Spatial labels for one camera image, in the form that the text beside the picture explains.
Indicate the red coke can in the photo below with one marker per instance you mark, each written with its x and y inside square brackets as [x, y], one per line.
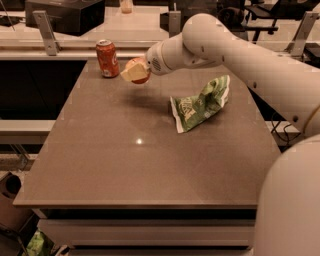
[106, 54]

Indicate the right metal rail bracket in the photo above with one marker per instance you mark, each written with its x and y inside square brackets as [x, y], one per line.
[304, 29]

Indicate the brown cabinet with hole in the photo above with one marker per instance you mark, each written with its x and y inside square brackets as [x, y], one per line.
[11, 217]

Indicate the black box behind glass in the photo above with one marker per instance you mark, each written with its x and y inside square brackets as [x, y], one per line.
[72, 17]

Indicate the red apple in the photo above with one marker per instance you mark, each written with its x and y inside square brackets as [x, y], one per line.
[141, 80]

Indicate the middle metal rail bracket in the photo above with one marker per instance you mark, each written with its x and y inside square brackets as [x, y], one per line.
[174, 23]

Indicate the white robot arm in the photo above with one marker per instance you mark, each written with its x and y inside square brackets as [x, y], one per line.
[288, 215]

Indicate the person with camera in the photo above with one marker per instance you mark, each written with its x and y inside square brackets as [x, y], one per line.
[233, 12]

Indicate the green chip bag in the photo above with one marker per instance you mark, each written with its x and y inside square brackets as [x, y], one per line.
[191, 111]

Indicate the plastic cup behind glass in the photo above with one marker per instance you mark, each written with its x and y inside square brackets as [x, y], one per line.
[126, 6]

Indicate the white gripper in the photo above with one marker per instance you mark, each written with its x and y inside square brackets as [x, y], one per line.
[156, 59]

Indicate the metal rail bracket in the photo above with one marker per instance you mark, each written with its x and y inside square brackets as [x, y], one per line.
[51, 45]
[304, 29]
[174, 23]

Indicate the left metal rail bracket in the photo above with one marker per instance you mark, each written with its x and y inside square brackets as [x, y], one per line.
[51, 45]

